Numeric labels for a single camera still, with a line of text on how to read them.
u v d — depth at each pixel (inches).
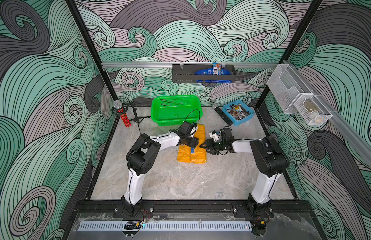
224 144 31.2
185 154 36.5
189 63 37.3
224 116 43.6
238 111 46.2
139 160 20.4
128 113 36.7
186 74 37.6
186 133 30.8
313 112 25.3
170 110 46.3
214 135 36.4
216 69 35.4
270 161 19.6
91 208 29.3
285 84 31.1
